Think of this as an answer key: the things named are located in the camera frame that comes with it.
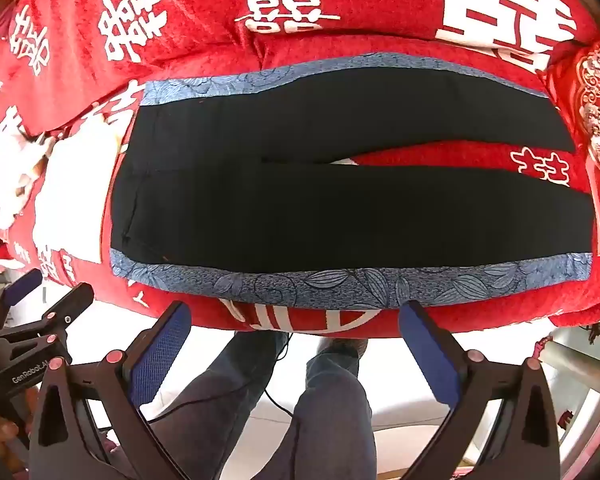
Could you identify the person's right leg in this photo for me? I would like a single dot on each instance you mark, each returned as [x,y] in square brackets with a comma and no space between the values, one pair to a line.
[335,410]

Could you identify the metal frame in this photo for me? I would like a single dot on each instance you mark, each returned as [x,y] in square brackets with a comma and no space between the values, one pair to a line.
[580,365]

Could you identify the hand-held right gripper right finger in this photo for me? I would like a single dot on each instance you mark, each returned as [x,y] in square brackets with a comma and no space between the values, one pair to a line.
[430,355]

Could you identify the black pants with blue stripes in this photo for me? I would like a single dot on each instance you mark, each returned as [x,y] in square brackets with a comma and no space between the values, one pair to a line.
[330,210]

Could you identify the red printed blanket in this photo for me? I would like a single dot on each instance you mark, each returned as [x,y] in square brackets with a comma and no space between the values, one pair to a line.
[205,20]

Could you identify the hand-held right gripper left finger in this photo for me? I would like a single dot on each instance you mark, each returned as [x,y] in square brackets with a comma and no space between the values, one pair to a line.
[161,344]

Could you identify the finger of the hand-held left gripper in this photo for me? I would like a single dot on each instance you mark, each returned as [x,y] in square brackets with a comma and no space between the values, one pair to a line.
[24,284]
[70,305]

